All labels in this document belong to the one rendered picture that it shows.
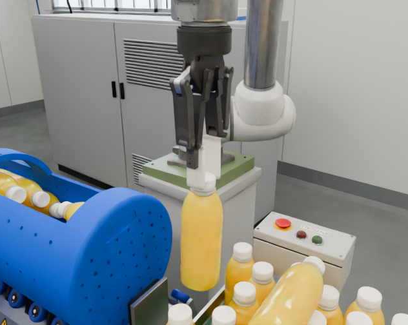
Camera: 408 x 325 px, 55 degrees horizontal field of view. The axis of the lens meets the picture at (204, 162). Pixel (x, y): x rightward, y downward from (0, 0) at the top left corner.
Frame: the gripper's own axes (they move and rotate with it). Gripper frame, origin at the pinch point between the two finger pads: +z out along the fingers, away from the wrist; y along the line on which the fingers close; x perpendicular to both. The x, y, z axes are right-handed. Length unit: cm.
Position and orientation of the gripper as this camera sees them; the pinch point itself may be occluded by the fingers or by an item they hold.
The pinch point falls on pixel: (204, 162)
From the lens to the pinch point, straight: 60.8
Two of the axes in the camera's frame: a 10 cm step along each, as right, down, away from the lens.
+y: -5.5, 3.3, -7.7
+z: 0.0, 9.2, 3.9
